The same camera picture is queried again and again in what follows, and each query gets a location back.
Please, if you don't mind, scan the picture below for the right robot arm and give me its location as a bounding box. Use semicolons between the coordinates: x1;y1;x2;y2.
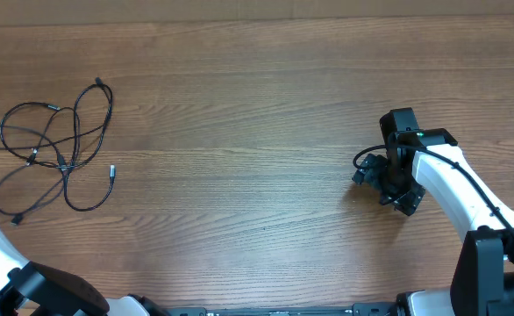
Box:
351;108;514;316

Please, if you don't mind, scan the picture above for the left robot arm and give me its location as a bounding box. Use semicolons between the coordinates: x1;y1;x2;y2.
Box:
0;230;148;316

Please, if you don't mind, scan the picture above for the black usb cable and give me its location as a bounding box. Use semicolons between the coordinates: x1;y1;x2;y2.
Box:
0;104;117;227

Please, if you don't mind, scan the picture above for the black cable white tag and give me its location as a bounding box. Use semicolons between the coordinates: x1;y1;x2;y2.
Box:
0;102;86;174

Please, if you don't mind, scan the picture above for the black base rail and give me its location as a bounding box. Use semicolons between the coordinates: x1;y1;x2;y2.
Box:
143;292;411;316

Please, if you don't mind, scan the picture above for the black cable silver plug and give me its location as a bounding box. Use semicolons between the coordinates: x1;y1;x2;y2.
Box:
0;77;114;166

